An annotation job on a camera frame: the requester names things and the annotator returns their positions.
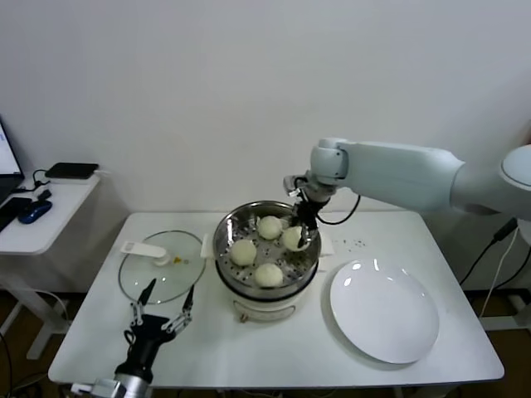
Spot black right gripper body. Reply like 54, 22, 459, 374
292, 194, 328, 228

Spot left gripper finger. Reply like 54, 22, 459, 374
161, 284, 196, 332
129, 278, 157, 328

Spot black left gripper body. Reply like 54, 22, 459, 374
114, 314, 183, 377

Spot white steamed baozi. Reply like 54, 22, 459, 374
280, 226, 310, 252
254, 263, 285, 290
230, 240, 257, 266
256, 215, 284, 240

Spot stainless steel steamer basket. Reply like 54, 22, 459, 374
212, 201, 322, 299

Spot scattered dark crumbs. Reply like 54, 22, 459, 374
334, 238, 366, 254

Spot white electric cooker base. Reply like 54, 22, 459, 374
200, 231, 335, 324

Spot large white plate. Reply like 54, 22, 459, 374
329, 259, 441, 366

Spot white side desk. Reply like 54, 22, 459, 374
0, 172, 103, 362

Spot blue computer mouse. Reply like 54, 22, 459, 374
17, 201, 54, 226

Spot flat black box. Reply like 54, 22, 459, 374
44, 163, 100, 180

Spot black phone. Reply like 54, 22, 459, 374
0, 197, 33, 233

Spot black laptop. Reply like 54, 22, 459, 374
0, 114, 26, 208

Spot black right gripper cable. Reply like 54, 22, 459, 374
317, 193, 361, 225

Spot glass lid with white handle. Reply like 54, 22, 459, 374
118, 231, 207, 307

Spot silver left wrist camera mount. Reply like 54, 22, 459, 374
70, 377, 125, 398

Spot white cable under desk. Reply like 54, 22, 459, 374
24, 289, 71, 328

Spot black cable with plug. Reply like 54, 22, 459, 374
16, 168, 53, 200

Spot white hanging cable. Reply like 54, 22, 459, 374
483, 226, 522, 320

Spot black power adapter cable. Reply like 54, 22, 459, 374
459, 217, 519, 287

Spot thin black cable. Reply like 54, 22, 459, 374
460, 244, 531, 291

